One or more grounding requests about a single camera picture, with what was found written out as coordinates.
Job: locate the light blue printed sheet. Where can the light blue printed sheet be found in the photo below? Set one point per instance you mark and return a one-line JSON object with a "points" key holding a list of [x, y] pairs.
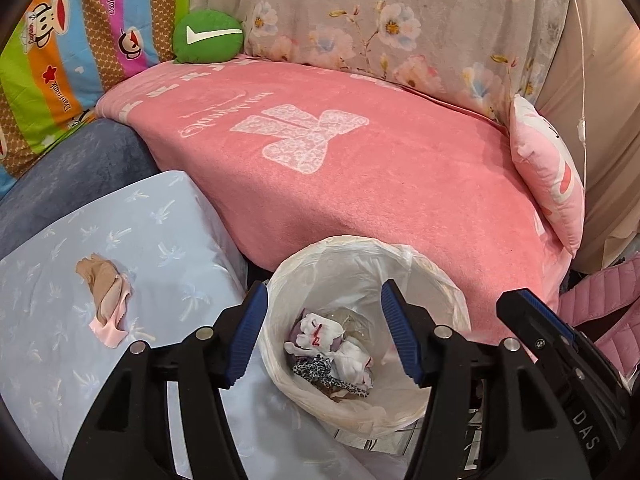
{"points": [[50, 360]]}

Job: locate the pink blanket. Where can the pink blanket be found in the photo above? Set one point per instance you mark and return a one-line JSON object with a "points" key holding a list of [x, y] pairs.
{"points": [[375, 195]]}

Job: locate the leopard print cloth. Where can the leopard print cloth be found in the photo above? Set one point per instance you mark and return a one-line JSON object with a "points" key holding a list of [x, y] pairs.
{"points": [[312, 367]]}

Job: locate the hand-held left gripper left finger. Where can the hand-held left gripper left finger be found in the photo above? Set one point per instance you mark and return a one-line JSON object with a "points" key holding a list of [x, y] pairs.
{"points": [[245, 330]]}

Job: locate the green plush cushion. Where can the green plush cushion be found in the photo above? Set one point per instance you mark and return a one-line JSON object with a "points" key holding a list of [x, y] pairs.
{"points": [[205, 42]]}

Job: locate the floral grey pillow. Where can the floral grey pillow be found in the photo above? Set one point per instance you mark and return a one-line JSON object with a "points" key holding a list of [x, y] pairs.
{"points": [[400, 10]]}

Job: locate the pink cloth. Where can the pink cloth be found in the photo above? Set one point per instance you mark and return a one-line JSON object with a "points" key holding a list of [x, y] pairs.
{"points": [[112, 332]]}

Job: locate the white bag-lined trash bin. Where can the white bag-lined trash bin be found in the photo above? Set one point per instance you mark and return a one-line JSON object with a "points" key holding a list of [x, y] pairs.
{"points": [[350, 270]]}

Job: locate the beige curtain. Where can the beige curtain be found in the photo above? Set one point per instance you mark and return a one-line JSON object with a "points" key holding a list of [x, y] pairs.
{"points": [[607, 85]]}

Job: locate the white sock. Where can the white sock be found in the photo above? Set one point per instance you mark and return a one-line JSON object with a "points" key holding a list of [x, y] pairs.
{"points": [[320, 332], [352, 362]]}

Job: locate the tan stocking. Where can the tan stocking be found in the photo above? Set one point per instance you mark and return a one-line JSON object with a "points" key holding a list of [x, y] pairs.
{"points": [[97, 272]]}

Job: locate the blue-grey cushion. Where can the blue-grey cushion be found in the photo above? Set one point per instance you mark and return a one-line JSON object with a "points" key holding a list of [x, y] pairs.
{"points": [[65, 170]]}

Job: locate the pink cushion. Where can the pink cushion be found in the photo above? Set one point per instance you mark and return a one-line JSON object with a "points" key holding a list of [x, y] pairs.
{"points": [[547, 175]]}

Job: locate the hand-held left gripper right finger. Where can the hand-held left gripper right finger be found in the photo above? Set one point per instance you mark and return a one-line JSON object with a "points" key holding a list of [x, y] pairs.
{"points": [[400, 330]]}

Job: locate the striped monkey print pillow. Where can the striped monkey print pillow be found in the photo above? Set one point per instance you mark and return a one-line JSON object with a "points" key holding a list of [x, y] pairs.
{"points": [[75, 35]]}

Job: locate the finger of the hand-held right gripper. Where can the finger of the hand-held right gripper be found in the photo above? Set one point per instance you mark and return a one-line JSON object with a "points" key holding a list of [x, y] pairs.
{"points": [[540, 315]]}

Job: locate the pink quilted jacket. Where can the pink quilted jacket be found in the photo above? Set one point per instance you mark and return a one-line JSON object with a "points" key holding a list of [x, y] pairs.
{"points": [[610, 310]]}

